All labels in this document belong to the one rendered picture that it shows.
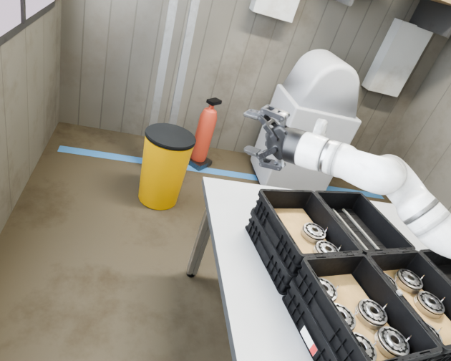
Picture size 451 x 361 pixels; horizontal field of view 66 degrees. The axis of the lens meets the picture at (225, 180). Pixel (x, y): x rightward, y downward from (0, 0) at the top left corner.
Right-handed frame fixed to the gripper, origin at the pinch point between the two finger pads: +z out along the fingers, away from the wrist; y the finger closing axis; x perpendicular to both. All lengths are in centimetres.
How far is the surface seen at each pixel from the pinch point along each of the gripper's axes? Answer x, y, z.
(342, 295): 26, 71, -24
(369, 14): 299, 30, 64
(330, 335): 5, 66, -28
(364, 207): 85, 76, -13
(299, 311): 12, 73, -14
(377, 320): 23, 71, -38
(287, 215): 51, 69, 12
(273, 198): 49, 61, 19
